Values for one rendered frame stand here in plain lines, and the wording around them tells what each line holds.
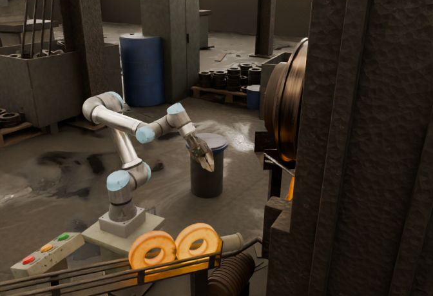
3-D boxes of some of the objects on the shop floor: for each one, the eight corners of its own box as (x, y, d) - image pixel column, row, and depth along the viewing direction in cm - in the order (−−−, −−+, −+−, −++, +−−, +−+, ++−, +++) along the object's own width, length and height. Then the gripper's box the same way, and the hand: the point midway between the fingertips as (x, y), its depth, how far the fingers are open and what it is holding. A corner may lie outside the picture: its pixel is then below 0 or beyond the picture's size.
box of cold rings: (77, 97, 534) (69, 33, 502) (125, 108, 489) (119, 39, 456) (-10, 122, 437) (-27, 46, 404) (40, 138, 392) (25, 55, 359)
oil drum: (176, 98, 531) (174, 33, 498) (149, 109, 483) (145, 39, 450) (143, 92, 558) (139, 30, 525) (115, 102, 510) (108, 35, 477)
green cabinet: (146, 98, 527) (138, -16, 470) (175, 88, 583) (172, -16, 527) (174, 104, 505) (170, -16, 449) (202, 92, 561) (201, -16, 505)
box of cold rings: (361, 120, 452) (372, 55, 423) (352, 146, 383) (364, 69, 353) (278, 108, 493) (283, 47, 464) (256, 129, 424) (260, 59, 394)
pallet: (287, 93, 559) (289, 64, 542) (271, 109, 491) (273, 75, 474) (214, 84, 605) (214, 57, 588) (190, 97, 537) (189, 66, 520)
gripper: (178, 140, 174) (202, 178, 175) (194, 130, 172) (218, 169, 173) (183, 137, 183) (205, 174, 183) (199, 128, 181) (221, 166, 181)
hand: (211, 168), depth 181 cm, fingers closed
